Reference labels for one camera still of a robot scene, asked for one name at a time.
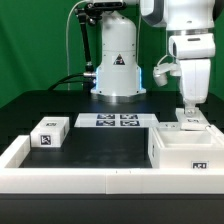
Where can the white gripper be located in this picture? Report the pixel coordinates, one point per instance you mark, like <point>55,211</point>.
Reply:
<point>193,55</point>

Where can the white cabinet body box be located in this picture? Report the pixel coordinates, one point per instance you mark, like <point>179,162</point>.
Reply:
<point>179,149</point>

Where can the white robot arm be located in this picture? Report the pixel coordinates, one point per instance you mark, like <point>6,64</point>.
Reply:
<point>118,75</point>

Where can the small white tagged block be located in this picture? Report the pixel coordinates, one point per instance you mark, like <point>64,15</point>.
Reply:
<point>50,132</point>

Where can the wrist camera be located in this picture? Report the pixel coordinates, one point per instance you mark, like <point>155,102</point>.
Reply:
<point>162,68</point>

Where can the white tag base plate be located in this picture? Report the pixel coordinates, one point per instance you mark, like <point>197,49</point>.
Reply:
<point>116,120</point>

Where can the white U-shaped fence frame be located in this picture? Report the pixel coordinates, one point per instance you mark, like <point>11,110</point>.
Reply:
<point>16,179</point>

